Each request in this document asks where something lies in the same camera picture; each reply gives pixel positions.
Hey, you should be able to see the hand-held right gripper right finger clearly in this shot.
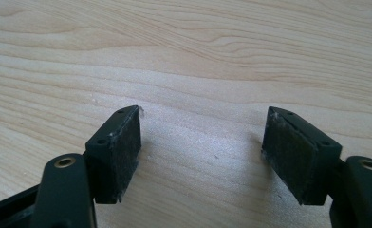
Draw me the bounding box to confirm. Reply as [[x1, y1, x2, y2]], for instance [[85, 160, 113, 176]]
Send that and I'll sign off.
[[261, 105, 344, 206]]

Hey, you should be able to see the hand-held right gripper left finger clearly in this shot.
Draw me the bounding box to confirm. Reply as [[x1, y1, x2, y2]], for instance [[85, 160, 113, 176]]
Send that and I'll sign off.
[[84, 104, 142, 205]]

